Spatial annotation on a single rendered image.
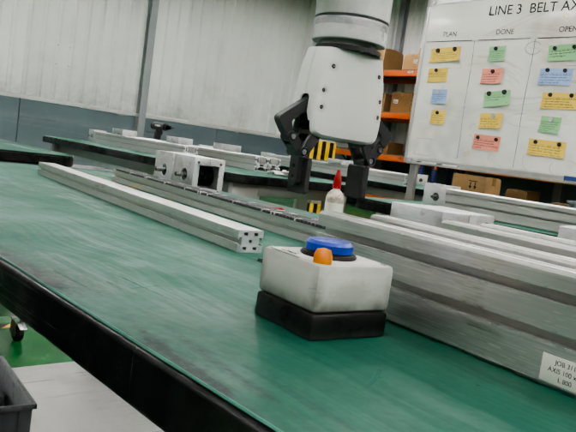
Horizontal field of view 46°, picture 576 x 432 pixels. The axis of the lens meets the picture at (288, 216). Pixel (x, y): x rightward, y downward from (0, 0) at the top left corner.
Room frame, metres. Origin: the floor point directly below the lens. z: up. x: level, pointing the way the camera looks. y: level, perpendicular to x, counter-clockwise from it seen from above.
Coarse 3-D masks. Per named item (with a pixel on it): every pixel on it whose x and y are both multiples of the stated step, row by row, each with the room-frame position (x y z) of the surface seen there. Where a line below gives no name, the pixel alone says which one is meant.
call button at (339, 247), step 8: (312, 240) 0.55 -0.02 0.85; (320, 240) 0.55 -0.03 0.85; (328, 240) 0.56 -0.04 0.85; (336, 240) 0.56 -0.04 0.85; (344, 240) 0.57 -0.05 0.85; (312, 248) 0.55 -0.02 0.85; (328, 248) 0.54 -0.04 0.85; (336, 248) 0.54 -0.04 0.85; (344, 248) 0.55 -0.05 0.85; (352, 248) 0.55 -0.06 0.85
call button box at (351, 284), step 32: (288, 256) 0.54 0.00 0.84; (352, 256) 0.56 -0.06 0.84; (288, 288) 0.53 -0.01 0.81; (320, 288) 0.51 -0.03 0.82; (352, 288) 0.53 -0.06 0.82; (384, 288) 0.55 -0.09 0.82; (288, 320) 0.53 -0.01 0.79; (320, 320) 0.51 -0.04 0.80; (352, 320) 0.53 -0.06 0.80; (384, 320) 0.55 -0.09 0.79
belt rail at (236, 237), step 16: (48, 176) 1.59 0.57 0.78; (64, 176) 1.51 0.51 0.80; (80, 176) 1.41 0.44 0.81; (96, 192) 1.32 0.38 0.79; (112, 192) 1.25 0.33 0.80; (128, 192) 1.20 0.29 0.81; (128, 208) 1.19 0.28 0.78; (144, 208) 1.13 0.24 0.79; (160, 208) 1.08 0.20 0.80; (176, 208) 1.04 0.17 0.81; (192, 208) 1.07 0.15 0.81; (176, 224) 1.03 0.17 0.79; (192, 224) 1.00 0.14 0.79; (208, 224) 0.95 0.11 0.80; (224, 224) 0.93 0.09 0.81; (240, 224) 0.95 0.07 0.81; (208, 240) 0.95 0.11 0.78; (224, 240) 0.91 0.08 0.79; (240, 240) 0.89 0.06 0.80; (256, 240) 0.90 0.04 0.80
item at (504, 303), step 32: (320, 224) 0.70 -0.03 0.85; (352, 224) 0.66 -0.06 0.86; (384, 224) 0.65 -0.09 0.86; (416, 224) 0.70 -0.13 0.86; (384, 256) 0.62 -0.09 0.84; (416, 256) 0.60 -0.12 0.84; (448, 256) 0.56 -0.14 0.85; (480, 256) 0.54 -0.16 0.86; (512, 256) 0.52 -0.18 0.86; (544, 256) 0.57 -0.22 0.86; (416, 288) 0.60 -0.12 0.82; (448, 288) 0.56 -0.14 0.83; (480, 288) 0.53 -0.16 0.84; (512, 288) 0.51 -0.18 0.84; (544, 288) 0.50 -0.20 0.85; (416, 320) 0.58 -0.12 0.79; (448, 320) 0.55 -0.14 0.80; (480, 320) 0.53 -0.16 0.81; (512, 320) 0.52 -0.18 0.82; (544, 320) 0.48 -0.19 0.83; (480, 352) 0.52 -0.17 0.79; (512, 352) 0.50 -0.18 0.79; (544, 352) 0.48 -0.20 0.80; (544, 384) 0.48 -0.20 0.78
